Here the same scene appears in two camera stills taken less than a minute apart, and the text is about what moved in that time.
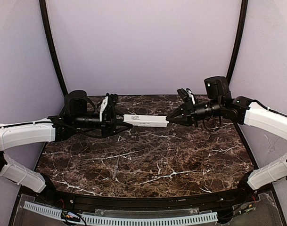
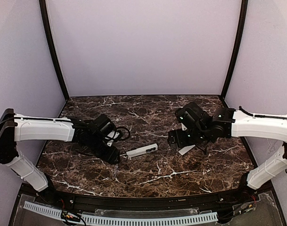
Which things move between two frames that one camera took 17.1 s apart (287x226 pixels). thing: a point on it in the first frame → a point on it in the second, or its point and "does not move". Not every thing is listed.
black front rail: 81,202 does not move
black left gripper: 108,120 → 102,149
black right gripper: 190,113 → 175,138
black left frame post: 44,11 does not move
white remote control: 146,120 → 142,150
